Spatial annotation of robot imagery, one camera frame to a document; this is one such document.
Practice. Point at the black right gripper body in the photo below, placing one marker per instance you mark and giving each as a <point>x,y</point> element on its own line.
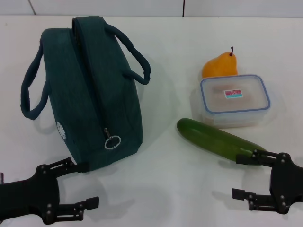
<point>288,184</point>

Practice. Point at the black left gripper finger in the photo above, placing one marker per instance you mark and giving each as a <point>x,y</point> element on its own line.
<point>68,166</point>
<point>71,209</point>

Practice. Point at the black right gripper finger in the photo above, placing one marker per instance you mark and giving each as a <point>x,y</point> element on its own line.
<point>258,159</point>
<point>258,199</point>

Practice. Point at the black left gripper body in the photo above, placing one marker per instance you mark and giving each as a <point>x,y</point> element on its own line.
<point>30,194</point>

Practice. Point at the green cucumber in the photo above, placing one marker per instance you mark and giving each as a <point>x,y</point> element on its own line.
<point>208,137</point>

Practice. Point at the clear blue-rimmed plastic food container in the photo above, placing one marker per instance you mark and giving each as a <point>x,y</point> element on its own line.
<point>234,104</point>

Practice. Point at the dark teal insulated lunch bag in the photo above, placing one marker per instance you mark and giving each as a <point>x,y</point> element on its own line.
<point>106,94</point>

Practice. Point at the yellow orange pear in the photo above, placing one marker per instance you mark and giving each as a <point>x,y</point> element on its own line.
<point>220,66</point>

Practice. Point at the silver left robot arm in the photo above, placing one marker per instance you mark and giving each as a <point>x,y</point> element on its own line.
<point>1,178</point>

